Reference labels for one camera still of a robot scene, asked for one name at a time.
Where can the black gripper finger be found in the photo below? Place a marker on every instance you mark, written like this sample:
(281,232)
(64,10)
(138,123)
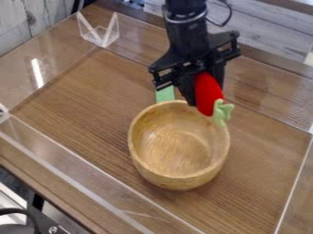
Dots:
(216,71)
(186,81)

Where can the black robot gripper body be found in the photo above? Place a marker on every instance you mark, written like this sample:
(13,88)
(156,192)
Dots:
(191,54)

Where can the red plush strawberry toy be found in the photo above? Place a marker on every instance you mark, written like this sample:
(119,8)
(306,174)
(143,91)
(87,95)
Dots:
(208,99)

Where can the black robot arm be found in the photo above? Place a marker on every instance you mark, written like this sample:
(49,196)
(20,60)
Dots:
(184,16)

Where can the green rectangular block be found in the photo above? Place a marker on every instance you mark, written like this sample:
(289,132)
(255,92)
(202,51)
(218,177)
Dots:
(164,94)

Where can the wooden bowl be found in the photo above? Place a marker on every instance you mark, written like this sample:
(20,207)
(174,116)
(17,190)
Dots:
(178,147)

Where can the clear acrylic table barrier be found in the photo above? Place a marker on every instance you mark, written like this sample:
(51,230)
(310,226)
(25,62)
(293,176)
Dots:
(99,201)

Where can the black table clamp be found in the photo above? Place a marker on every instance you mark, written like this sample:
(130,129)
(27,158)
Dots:
(25,220)

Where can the clear acrylic corner bracket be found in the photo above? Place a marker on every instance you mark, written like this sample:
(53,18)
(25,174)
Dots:
(101,36)

